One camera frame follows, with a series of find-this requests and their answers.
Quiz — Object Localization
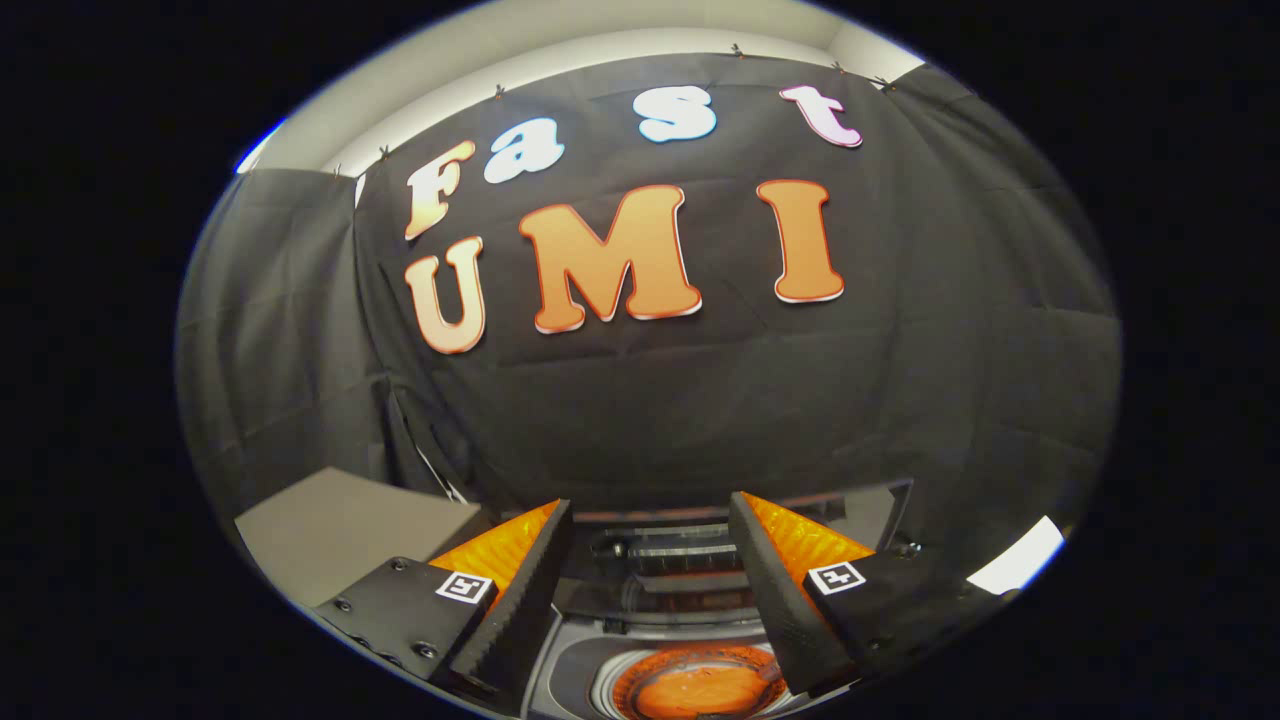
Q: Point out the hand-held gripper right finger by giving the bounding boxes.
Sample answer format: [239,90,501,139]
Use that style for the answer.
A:
[727,490,1021,701]

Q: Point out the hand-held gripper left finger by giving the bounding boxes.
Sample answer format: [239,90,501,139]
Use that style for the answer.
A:
[312,498,576,716]

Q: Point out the orange polo shirt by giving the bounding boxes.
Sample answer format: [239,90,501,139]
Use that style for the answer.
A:
[635,662,773,720]

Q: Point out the grey flat platform box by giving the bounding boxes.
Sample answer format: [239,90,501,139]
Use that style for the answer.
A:
[235,466,496,609]

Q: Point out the black backdrop cloth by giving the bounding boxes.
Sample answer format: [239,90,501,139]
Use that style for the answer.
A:
[175,50,1123,601]

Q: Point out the narrow ceiling light strip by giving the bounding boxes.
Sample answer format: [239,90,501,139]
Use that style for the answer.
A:
[237,118,286,173]

